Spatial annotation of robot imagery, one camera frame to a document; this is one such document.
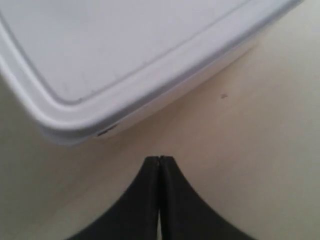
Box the white lidded plastic container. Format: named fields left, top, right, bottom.
left=0, top=0, right=299, bottom=145

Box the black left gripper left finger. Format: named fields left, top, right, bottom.
left=70, top=156, right=160, bottom=240

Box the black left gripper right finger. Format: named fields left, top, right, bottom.
left=158, top=156, right=252, bottom=240

